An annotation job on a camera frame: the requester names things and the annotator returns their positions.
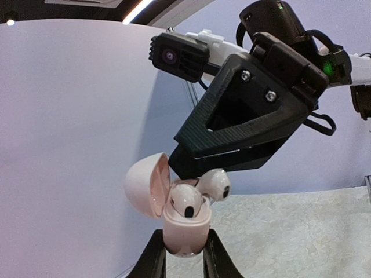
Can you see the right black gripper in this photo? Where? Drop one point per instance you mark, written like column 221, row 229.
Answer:
column 274, row 89

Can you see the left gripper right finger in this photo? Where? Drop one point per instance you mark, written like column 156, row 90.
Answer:
column 216, row 261

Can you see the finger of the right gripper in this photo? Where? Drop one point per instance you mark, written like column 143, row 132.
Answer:
column 232, row 150

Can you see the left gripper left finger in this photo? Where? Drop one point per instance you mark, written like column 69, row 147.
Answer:
column 152, row 262

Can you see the white earbud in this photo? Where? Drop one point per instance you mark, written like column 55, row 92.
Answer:
column 186, row 200
column 215, row 183

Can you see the white round charging case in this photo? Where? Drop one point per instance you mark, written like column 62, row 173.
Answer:
column 147, row 186

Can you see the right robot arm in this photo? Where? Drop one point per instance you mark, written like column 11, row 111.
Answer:
column 341, row 68

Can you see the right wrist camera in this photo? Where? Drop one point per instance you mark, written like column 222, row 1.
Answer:
column 191, row 56

